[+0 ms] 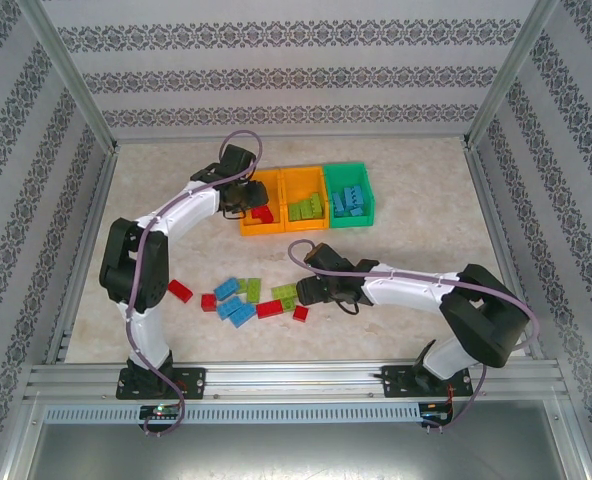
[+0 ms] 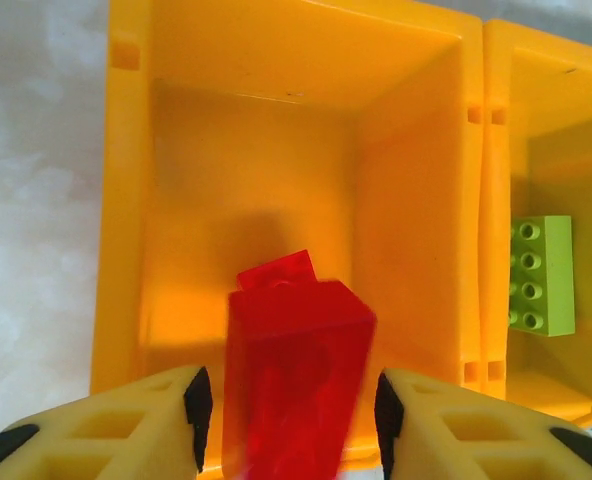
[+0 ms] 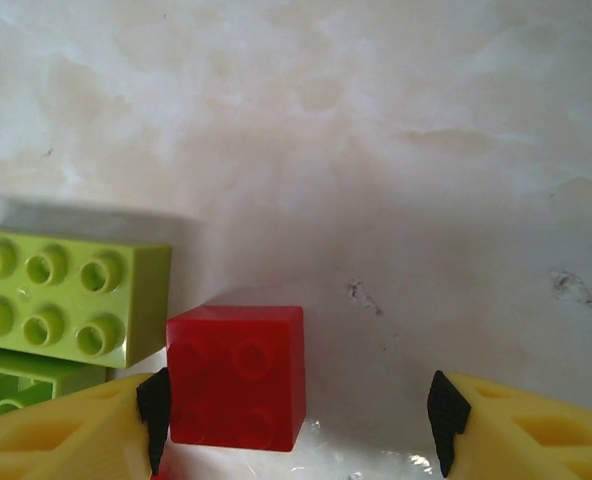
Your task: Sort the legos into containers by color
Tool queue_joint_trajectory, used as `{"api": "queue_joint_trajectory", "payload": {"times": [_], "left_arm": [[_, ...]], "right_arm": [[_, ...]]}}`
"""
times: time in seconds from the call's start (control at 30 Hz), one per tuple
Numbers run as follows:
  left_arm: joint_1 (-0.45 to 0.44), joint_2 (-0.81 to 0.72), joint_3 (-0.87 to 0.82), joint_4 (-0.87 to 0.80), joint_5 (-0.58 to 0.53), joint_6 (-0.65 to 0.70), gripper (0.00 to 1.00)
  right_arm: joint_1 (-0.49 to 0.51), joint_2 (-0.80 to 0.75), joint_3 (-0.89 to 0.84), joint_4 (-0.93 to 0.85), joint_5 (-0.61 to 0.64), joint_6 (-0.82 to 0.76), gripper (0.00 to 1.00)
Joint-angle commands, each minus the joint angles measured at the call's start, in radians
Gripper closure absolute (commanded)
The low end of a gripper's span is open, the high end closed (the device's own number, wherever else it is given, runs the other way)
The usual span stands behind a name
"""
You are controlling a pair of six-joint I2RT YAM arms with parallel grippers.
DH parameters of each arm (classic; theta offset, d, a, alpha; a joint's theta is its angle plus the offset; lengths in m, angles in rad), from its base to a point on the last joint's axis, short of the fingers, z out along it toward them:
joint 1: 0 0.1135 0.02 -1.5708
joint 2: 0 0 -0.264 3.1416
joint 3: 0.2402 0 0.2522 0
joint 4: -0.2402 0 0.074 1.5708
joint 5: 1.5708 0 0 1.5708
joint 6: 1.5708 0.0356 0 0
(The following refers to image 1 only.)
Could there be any orange plastic bin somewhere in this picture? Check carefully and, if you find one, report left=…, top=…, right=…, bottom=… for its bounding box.
left=280, top=166, right=330, bottom=234
left=239, top=168, right=287, bottom=238

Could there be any green plastic bin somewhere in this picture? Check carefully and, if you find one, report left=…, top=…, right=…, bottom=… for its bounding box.
left=322, top=161, right=378, bottom=230

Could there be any grey metal sheet panel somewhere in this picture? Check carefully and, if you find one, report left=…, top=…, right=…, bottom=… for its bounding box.
left=23, top=422, right=585, bottom=480

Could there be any black right gripper cable loop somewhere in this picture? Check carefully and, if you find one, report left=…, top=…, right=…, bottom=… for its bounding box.
left=333, top=292, right=361, bottom=316

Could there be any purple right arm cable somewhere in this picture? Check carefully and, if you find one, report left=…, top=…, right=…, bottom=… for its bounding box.
left=287, top=239, right=541, bottom=432

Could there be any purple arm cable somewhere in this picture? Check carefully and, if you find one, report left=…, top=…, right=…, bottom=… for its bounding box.
left=287, top=239, right=541, bottom=432
left=124, top=128, right=265, bottom=439

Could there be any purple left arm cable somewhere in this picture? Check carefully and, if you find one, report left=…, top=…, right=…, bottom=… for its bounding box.
left=124, top=128, right=265, bottom=439

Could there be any aluminium frame cross bar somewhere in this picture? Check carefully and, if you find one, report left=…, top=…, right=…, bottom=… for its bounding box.
left=110, top=132, right=472, bottom=146

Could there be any aluminium mounting rail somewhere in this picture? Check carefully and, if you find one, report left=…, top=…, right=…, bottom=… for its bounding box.
left=23, top=362, right=562, bottom=401

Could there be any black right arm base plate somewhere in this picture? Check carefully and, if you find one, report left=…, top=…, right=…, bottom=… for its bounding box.
left=381, top=364, right=472, bottom=399

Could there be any slotted grey cable duct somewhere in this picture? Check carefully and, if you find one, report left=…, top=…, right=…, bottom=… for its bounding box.
left=43, top=403, right=422, bottom=424

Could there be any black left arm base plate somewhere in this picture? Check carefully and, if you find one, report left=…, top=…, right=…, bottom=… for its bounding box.
left=116, top=367, right=206, bottom=400

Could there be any aluminium side rail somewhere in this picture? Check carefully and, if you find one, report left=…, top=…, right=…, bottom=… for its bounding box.
left=44, top=147, right=120, bottom=365
left=463, top=144, right=545, bottom=360

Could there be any aluminium frame post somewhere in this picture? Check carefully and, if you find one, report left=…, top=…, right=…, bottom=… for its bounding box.
left=463, top=0, right=561, bottom=151
left=18, top=0, right=120, bottom=154

